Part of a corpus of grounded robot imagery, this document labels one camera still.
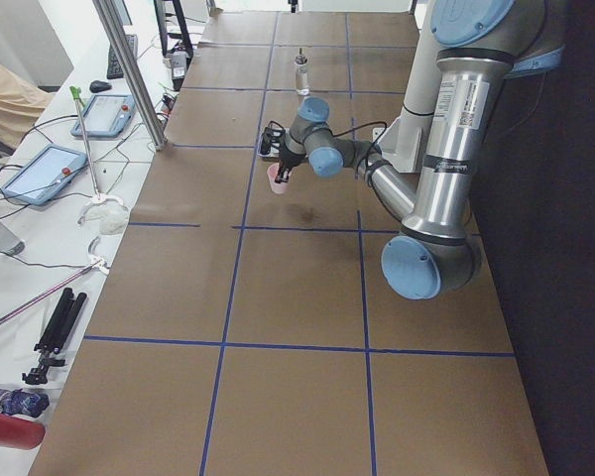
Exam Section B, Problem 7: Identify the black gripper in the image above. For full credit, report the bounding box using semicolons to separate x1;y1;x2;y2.
274;146;303;182

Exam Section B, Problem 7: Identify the pink plastic cup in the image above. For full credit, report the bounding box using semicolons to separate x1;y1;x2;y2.
267;163;289;194

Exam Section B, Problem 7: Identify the clear glass sauce bottle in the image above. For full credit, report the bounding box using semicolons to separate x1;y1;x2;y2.
294;48;310;96

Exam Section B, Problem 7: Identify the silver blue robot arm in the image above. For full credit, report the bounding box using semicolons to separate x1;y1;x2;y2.
268;1;567;299

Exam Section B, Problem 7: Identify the silver digital kitchen scale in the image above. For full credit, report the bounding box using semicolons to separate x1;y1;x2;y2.
258;149;279;161

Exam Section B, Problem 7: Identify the white crumpled cloth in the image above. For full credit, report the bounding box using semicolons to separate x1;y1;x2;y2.
85;202;130;236

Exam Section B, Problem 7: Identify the far blue teach pendant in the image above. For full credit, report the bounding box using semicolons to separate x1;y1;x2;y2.
80;94;136;139

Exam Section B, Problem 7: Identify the blue teach pendant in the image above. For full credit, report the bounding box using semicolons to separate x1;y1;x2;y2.
80;94;136;139
1;145;86;205

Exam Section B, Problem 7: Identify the long metal grabber rod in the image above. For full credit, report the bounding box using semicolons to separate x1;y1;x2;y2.
69;86;127;226

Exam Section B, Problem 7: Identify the black keyboard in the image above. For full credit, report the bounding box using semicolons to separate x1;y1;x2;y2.
106;34;139;79

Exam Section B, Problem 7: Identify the black computer mouse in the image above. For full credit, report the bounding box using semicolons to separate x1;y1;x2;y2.
89;80;112;93

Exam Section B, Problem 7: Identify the pink striped rod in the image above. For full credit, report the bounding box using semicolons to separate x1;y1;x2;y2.
0;258;110;326

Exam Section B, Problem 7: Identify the near blue teach pendant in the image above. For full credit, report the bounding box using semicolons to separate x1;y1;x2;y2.
1;145;86;205

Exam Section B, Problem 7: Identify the black folded tripod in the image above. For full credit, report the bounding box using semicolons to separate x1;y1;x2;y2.
22;288;87;385

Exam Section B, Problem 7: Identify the person in beige clothing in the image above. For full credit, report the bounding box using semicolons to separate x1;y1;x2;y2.
0;64;55;150

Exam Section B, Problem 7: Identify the clear plastic drink bottle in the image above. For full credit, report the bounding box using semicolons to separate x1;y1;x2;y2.
0;205;25;256

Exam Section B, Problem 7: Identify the blue plaid folded umbrella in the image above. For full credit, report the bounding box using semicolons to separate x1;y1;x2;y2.
0;389;50;418

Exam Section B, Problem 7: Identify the red water bottle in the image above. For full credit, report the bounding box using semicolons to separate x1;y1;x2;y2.
0;414;46;450

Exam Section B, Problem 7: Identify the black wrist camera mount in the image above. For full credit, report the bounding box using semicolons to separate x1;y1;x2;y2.
259;126;286;154

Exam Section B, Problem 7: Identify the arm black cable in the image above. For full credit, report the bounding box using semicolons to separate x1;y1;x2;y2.
269;120;419;224

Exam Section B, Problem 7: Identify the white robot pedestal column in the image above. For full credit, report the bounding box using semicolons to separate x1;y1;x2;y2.
379;1;442;174

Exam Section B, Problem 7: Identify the aluminium frame post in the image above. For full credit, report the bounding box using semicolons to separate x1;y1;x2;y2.
92;0;167;152

